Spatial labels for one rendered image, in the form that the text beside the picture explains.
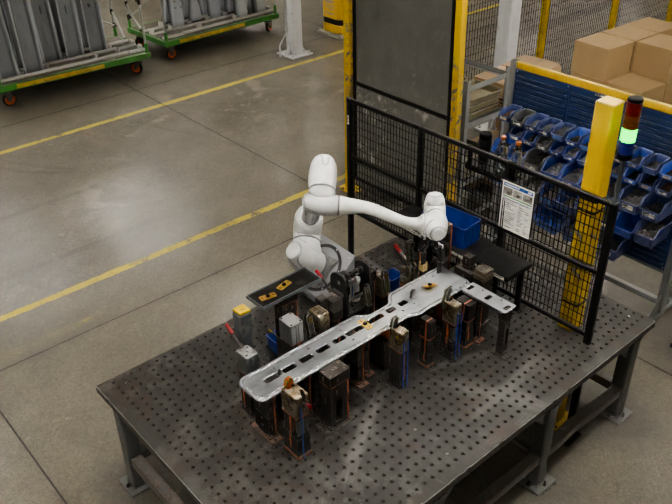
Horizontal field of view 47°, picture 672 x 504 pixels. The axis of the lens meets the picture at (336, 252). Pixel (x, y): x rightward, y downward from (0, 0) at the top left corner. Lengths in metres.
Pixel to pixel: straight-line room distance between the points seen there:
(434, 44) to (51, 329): 3.42
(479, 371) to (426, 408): 0.39
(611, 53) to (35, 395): 5.70
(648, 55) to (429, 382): 4.87
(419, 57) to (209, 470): 3.60
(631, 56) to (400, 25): 2.82
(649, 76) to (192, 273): 4.66
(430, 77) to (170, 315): 2.60
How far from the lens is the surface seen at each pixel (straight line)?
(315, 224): 4.32
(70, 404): 5.16
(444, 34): 5.80
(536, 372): 4.11
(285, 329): 3.69
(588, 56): 7.91
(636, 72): 8.14
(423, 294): 4.04
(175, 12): 11.11
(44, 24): 10.24
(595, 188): 3.96
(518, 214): 4.25
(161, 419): 3.88
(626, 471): 4.72
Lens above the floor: 3.35
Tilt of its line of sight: 33 degrees down
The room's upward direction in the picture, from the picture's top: 1 degrees counter-clockwise
